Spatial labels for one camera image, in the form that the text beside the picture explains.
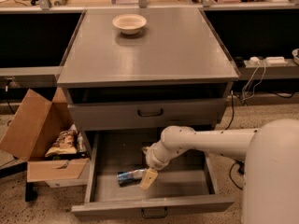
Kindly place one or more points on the white power strip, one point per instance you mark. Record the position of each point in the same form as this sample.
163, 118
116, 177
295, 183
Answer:
268, 61

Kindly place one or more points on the white bowl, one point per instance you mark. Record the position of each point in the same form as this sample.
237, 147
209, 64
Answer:
129, 24

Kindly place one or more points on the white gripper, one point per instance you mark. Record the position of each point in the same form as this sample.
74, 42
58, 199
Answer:
154, 160

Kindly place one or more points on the black power adapter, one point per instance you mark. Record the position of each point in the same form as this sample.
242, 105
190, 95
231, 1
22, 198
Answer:
241, 168

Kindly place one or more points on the open grey middle drawer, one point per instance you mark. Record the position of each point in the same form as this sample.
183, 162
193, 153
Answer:
187, 185

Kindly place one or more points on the closed grey top drawer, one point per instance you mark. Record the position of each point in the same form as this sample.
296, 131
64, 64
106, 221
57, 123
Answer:
135, 115

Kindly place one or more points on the snack chip bag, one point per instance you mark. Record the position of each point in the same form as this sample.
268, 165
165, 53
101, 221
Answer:
64, 144

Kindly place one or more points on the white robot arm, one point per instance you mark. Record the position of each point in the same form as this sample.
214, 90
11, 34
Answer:
271, 157

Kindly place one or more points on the grey drawer cabinet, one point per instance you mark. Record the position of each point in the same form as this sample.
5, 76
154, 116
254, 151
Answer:
175, 56

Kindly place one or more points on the small plastic bottle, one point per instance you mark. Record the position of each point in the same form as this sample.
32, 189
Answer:
80, 144

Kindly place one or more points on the blue silver redbull can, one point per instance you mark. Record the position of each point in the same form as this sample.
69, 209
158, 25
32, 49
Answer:
129, 177

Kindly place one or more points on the brown cardboard box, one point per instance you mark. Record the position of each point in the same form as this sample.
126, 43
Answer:
31, 133

